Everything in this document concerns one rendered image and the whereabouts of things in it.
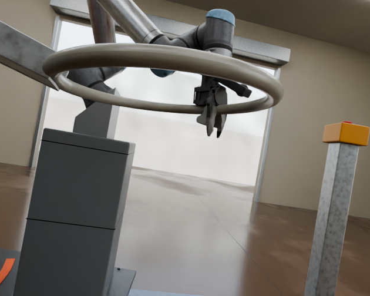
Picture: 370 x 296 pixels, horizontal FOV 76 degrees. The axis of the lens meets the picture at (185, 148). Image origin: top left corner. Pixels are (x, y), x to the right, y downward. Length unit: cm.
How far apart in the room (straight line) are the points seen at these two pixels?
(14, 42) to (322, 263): 121
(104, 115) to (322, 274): 121
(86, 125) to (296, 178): 544
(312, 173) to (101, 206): 565
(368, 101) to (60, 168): 703
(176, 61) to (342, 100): 669
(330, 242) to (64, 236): 117
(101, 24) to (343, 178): 127
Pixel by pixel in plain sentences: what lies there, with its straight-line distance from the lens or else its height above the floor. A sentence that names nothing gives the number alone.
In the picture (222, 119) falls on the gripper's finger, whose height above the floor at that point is 97.
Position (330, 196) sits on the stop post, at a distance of 117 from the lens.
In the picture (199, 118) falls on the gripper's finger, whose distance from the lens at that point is 72.
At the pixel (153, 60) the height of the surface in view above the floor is 96.
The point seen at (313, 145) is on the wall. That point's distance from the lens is 640.
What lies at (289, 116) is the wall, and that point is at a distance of 609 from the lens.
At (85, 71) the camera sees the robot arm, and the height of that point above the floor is 117.
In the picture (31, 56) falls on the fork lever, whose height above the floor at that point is 96.
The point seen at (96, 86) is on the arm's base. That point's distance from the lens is 136.
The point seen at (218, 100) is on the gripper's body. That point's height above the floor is 102.
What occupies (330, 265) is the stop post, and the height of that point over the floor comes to 50.
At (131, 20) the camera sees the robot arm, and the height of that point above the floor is 122.
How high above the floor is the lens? 85
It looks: 1 degrees up
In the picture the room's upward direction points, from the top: 10 degrees clockwise
